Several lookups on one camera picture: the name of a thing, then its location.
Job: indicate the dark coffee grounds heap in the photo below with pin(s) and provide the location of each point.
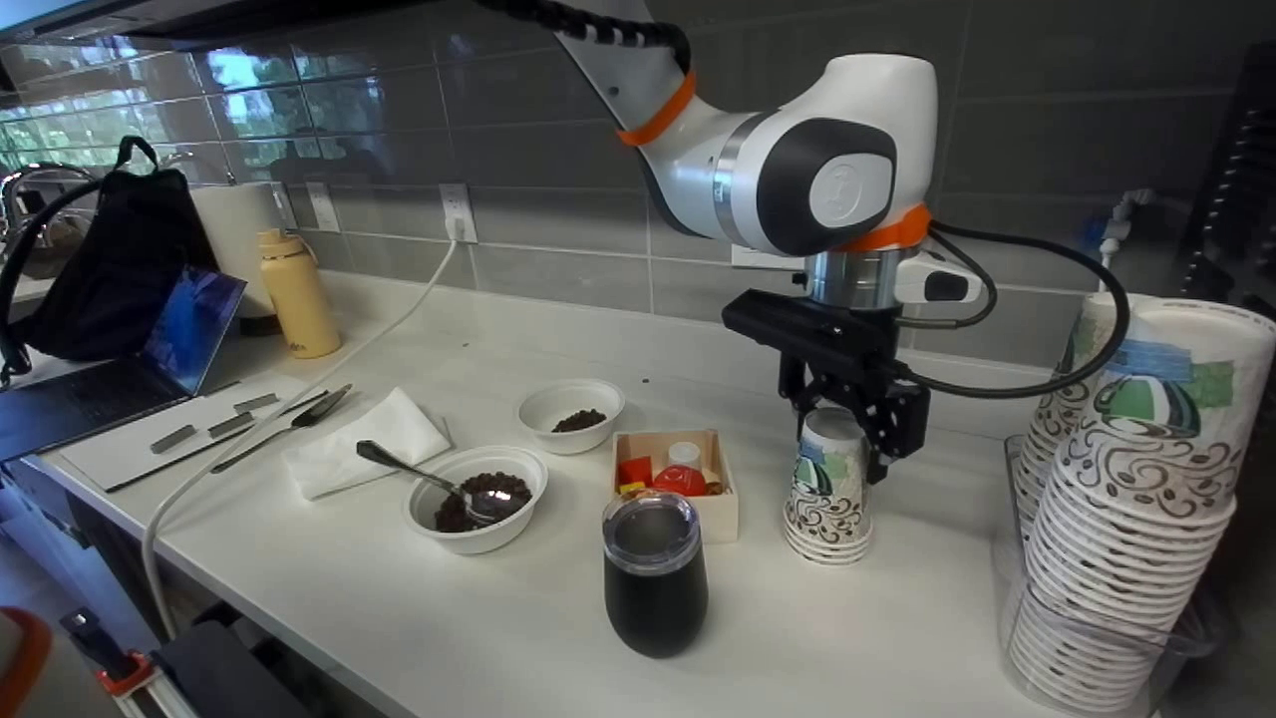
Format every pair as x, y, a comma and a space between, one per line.
514, 487

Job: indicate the black backpack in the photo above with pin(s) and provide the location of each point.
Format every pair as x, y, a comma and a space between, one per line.
122, 267

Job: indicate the yellow squeeze bottle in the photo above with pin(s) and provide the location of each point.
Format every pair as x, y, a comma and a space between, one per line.
302, 303

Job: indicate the short patterned paper cup stack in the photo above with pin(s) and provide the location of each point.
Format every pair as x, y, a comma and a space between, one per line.
825, 503

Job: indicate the metal spoon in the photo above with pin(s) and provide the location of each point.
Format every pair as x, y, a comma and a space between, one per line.
483, 503

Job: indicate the white paper napkin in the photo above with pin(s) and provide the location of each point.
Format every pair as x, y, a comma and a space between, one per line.
386, 425

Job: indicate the black metal rack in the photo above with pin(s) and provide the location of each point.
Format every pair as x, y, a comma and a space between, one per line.
1237, 174

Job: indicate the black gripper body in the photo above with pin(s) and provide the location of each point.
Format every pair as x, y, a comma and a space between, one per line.
839, 342

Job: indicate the black insulated tumbler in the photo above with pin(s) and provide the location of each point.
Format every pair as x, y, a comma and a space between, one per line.
653, 602

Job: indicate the red pod white logo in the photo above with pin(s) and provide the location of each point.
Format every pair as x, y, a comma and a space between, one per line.
686, 479

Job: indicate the tall patterned paper cup stack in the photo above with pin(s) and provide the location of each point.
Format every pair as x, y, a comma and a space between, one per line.
1132, 531
1043, 439

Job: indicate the coffee beans heap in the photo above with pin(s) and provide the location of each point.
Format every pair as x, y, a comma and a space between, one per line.
579, 421

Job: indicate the white spray bottle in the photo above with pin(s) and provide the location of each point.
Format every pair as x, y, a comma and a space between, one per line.
1121, 227

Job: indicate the small grey metal piece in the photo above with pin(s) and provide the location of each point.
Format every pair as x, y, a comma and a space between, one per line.
172, 438
231, 425
258, 401

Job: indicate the white bowl with coffee beans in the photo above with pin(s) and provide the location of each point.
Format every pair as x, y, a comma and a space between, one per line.
569, 439

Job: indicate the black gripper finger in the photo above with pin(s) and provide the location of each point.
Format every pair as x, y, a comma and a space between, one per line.
795, 386
902, 425

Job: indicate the dark table knife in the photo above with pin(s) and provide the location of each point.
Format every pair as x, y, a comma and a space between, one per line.
312, 410

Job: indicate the red block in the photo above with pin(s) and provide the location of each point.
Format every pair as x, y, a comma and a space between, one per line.
635, 470

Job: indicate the small white round cap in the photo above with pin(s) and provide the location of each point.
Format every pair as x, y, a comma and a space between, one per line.
684, 453

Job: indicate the laptop with blue screen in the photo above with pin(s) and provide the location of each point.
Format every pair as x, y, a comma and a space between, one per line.
193, 329

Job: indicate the white bowl with spoon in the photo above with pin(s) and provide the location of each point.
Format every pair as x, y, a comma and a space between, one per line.
479, 541

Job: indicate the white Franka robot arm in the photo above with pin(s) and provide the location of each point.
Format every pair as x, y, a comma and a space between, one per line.
801, 144

